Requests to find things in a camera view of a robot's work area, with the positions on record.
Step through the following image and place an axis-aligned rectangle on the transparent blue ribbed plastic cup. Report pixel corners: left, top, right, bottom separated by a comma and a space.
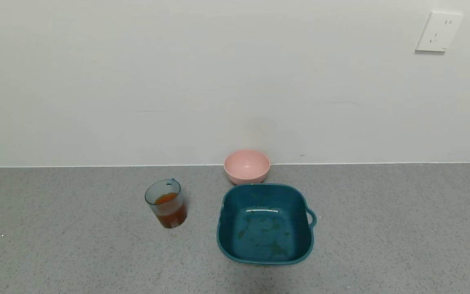
144, 178, 187, 229

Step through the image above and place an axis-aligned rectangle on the brown liquid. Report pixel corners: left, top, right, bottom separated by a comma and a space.
154, 192, 187, 228

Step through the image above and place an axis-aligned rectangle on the pink bowl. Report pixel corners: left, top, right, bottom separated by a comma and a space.
224, 149, 271, 185

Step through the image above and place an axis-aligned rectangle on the teal square plastic basin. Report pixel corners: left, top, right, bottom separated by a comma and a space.
216, 183, 317, 266

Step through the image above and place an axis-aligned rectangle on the white wall socket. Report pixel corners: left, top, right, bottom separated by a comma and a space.
415, 11, 464, 53

